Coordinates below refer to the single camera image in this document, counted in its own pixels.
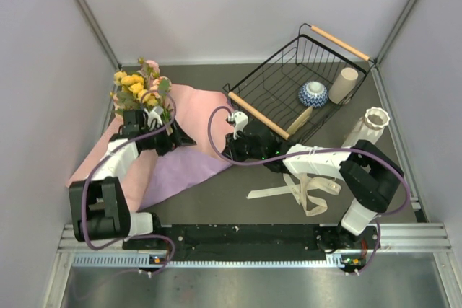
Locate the aluminium corner post right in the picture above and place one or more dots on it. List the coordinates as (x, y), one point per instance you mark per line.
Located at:
(396, 29)

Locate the blue white patterned bowl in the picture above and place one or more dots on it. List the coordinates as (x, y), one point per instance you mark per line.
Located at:
(313, 93)

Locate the wooden basket handle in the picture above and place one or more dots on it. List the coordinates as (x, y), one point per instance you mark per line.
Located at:
(340, 43)
(258, 115)

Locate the aluminium corner post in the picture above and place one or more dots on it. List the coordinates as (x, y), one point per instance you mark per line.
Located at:
(91, 20)
(396, 29)

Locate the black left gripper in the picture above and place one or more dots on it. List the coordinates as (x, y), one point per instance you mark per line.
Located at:
(177, 138)

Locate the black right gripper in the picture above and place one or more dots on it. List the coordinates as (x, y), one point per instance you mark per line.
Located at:
(232, 146)

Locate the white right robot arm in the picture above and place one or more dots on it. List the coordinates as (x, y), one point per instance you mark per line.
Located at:
(371, 176)

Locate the black wire basket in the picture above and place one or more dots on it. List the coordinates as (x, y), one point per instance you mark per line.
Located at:
(298, 78)

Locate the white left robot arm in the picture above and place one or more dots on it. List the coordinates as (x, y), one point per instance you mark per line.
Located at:
(98, 207)

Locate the aluminium corner post left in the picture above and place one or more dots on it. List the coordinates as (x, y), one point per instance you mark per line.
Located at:
(91, 20)

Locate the yellow pink flower bunch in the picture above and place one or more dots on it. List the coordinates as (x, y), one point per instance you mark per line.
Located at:
(142, 89)

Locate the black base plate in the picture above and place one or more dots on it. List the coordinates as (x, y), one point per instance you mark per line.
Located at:
(263, 242)

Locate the white ribbed vase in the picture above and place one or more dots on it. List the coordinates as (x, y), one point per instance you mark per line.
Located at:
(369, 127)

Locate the aluminium front rail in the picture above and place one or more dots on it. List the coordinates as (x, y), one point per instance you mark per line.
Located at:
(151, 254)

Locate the cream ribbon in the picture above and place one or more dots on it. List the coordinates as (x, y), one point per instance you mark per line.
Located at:
(311, 205)

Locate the purple pink wrapping paper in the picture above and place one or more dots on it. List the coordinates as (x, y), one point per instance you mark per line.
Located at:
(152, 179)

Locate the far wooden basket handle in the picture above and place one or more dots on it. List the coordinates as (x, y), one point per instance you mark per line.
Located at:
(340, 43)

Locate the beige cylindrical cup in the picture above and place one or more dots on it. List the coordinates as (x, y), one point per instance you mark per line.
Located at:
(340, 92)

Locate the wooden spatula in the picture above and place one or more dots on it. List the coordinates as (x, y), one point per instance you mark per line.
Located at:
(300, 121)

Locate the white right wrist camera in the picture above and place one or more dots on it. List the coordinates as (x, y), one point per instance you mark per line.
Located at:
(238, 120)

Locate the near wooden basket handle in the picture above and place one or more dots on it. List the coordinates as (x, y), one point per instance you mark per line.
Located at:
(258, 115)

